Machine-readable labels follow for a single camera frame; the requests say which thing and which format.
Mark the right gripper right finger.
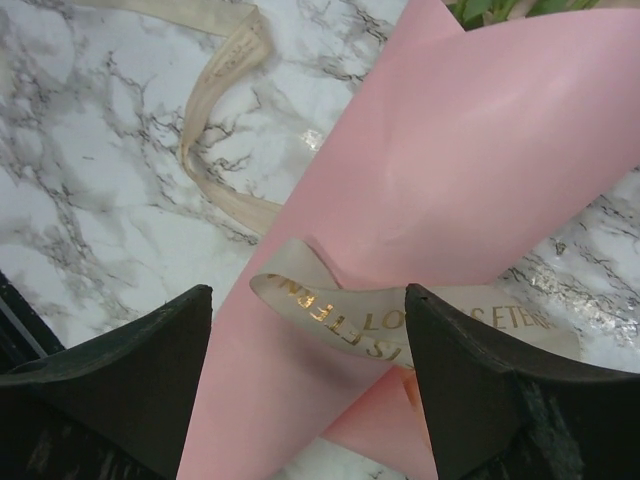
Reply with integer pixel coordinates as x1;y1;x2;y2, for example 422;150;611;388
405;284;639;480

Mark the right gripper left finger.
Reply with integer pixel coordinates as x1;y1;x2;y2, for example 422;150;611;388
1;285;212;479

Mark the cream ribbon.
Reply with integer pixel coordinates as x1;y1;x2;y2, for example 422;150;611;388
91;1;581;368

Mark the pink wrapping paper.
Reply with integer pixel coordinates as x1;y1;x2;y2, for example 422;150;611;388
178;1;639;479

